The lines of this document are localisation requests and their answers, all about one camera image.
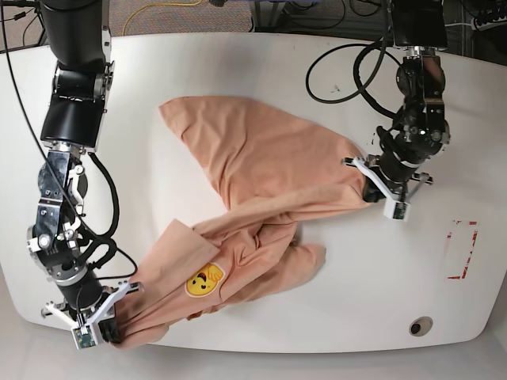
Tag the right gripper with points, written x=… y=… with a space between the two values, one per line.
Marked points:
x=91 y=304

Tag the right table cable grommet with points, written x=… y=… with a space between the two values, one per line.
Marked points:
x=421 y=326

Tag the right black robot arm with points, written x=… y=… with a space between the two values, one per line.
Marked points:
x=60 y=242

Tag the peach orange t-shirt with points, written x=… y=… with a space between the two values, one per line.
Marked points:
x=272 y=170

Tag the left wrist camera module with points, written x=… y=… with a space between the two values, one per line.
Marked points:
x=396 y=210

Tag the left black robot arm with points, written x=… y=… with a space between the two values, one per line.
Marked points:
x=419 y=129

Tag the red tape rectangle marking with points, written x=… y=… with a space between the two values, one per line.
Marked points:
x=459 y=248

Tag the black tripod stand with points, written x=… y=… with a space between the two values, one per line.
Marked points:
x=24 y=27

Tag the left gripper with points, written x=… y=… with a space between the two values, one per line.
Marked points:
x=388 y=177

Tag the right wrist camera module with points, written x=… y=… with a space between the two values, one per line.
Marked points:
x=84 y=337

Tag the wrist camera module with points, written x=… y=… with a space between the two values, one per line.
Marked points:
x=84 y=337
x=396 y=210

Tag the white power strip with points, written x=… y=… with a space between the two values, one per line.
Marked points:
x=489 y=18

